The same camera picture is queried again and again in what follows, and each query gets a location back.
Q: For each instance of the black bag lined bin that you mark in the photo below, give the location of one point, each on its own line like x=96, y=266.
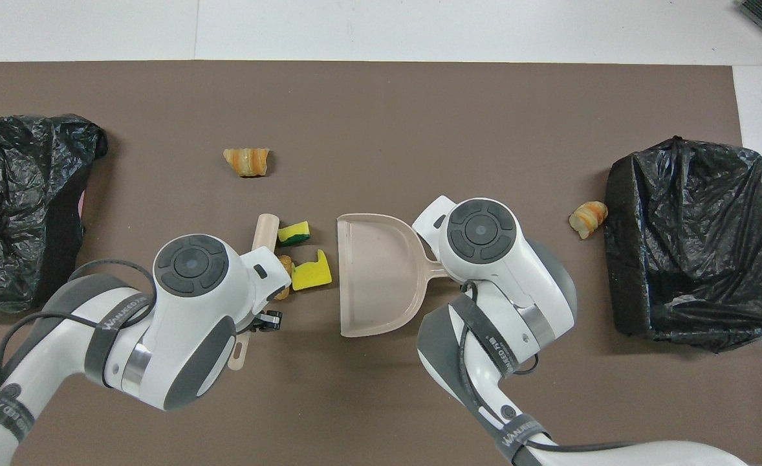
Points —
x=12, y=213
x=698, y=259

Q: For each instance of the small curled croissant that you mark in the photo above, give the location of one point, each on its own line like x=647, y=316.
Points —
x=588, y=219

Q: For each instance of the yellow green sponge wedge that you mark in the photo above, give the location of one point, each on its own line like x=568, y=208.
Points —
x=293, y=233

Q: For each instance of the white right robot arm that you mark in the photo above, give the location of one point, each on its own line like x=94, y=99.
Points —
x=484, y=239

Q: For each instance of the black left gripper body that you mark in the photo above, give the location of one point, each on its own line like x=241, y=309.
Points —
x=268, y=321

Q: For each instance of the brown table mat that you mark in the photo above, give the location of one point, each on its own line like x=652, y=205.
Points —
x=368, y=401

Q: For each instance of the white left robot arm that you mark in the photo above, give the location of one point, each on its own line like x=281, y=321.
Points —
x=193, y=304

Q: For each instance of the notched yellow sponge piece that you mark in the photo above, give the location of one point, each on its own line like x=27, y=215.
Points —
x=310, y=275

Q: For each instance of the beige plastic dustpan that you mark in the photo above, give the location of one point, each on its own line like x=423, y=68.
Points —
x=374, y=278

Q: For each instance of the striped orange croissant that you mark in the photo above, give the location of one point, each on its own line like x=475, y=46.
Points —
x=246, y=162

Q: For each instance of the brown oval bread roll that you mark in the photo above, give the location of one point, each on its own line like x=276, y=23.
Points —
x=285, y=264

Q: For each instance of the beige hand brush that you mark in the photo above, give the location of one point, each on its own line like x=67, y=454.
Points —
x=264, y=230

